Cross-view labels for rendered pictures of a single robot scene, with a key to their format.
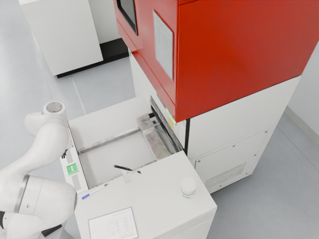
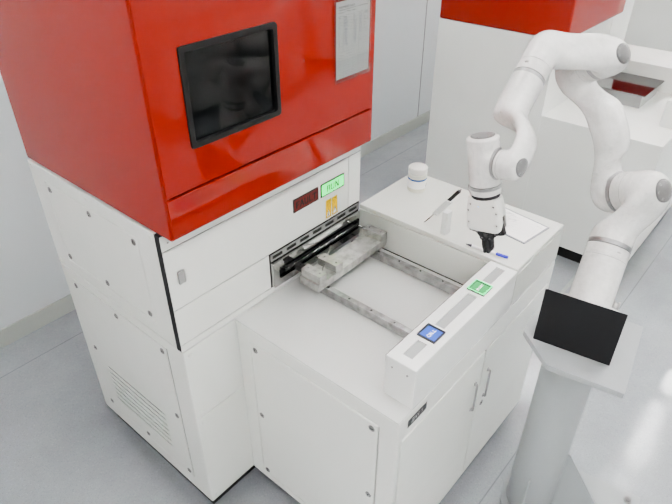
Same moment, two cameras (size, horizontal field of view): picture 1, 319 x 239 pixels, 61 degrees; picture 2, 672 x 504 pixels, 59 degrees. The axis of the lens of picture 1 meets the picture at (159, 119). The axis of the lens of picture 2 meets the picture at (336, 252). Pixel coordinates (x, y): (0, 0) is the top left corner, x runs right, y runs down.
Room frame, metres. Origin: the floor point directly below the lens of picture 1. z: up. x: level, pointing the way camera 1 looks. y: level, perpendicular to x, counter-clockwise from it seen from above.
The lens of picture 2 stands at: (1.70, 1.50, 2.04)
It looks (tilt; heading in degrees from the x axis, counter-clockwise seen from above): 35 degrees down; 243
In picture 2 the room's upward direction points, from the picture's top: straight up
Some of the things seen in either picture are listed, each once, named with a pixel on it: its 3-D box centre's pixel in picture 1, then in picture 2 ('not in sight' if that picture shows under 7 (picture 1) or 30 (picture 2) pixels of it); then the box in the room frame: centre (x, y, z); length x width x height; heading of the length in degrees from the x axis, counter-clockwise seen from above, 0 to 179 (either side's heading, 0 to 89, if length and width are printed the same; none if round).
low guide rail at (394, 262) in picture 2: (134, 171); (409, 269); (0.73, 0.16, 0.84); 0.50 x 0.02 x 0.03; 112
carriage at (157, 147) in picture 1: (153, 139); (345, 259); (0.91, 0.04, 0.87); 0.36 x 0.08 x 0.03; 22
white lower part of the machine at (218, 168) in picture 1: (195, 132); (225, 333); (1.28, -0.29, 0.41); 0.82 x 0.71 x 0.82; 22
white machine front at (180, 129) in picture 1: (154, 93); (276, 236); (1.15, 0.02, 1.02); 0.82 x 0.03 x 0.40; 22
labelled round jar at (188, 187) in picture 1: (188, 188); (417, 177); (0.53, -0.12, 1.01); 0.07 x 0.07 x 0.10
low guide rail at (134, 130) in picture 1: (118, 136); (360, 307); (0.98, 0.26, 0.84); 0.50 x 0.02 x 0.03; 112
